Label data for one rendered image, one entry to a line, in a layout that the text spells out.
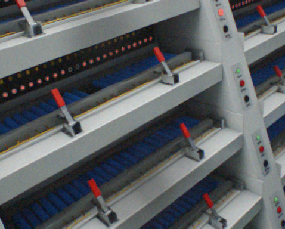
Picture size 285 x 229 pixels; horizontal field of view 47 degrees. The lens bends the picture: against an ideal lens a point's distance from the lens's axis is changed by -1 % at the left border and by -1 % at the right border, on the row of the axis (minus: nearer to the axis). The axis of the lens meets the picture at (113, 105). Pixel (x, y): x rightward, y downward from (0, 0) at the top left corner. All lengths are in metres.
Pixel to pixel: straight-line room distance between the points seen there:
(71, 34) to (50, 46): 0.05
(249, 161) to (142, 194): 0.35
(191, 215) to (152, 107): 0.32
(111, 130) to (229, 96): 0.37
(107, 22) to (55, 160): 0.28
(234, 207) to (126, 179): 0.33
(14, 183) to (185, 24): 0.58
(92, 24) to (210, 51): 0.35
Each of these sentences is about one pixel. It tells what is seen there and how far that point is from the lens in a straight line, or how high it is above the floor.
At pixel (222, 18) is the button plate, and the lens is 0.89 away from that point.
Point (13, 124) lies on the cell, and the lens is 0.67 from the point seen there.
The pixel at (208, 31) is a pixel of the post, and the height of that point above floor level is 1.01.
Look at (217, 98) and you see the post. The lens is 0.91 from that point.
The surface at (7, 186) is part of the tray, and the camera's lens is 0.57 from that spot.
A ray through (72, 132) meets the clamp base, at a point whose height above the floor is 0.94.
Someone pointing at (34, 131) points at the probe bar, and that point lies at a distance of 0.64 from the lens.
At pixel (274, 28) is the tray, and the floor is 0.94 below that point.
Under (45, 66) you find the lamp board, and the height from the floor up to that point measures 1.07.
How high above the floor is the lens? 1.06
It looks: 10 degrees down
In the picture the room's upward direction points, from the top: 20 degrees counter-clockwise
